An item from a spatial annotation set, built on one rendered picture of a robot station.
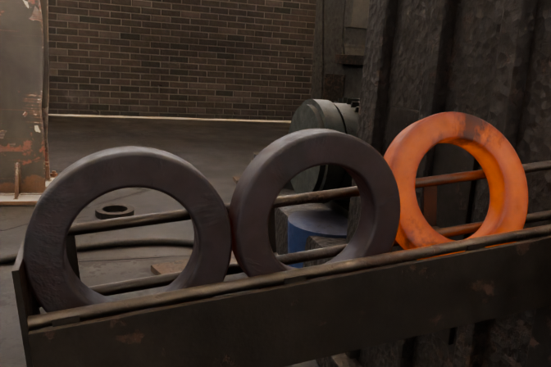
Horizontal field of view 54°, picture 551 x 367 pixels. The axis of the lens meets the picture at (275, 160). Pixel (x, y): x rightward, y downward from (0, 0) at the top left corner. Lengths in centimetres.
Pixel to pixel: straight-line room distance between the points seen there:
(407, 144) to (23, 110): 257
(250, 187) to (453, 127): 27
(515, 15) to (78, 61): 591
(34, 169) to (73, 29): 365
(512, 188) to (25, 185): 269
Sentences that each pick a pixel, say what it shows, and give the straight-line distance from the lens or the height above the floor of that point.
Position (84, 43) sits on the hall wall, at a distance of 656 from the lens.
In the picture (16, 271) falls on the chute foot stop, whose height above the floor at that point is 63.
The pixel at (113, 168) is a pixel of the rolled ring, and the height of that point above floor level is 72.
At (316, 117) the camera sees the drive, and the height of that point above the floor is 63.
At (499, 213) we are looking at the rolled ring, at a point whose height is 66.
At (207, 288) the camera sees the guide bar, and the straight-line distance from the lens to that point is 52.
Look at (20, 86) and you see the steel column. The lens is 302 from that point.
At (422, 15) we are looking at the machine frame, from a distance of 120.
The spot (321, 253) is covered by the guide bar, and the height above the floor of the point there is 61.
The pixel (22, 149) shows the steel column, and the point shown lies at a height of 27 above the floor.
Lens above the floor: 82
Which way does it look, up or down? 11 degrees down
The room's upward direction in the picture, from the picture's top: 4 degrees clockwise
